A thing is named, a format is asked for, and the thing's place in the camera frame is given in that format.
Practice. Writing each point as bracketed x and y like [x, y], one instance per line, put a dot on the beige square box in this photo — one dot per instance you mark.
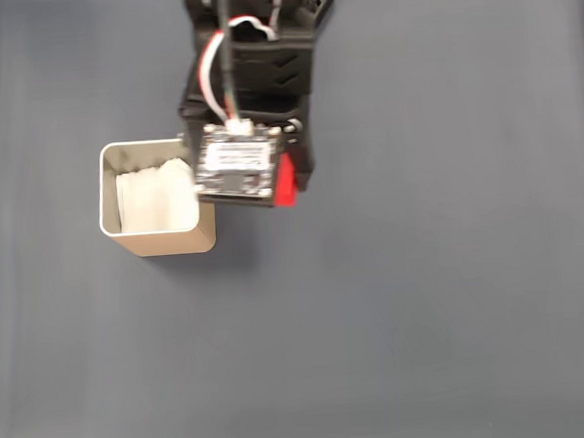
[173, 241]

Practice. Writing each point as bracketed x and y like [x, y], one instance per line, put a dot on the red cube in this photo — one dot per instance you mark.
[285, 184]

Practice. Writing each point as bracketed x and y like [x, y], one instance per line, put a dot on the white tissue paper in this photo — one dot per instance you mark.
[155, 203]

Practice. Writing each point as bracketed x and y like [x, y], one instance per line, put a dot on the camera circuit board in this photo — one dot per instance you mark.
[238, 165]

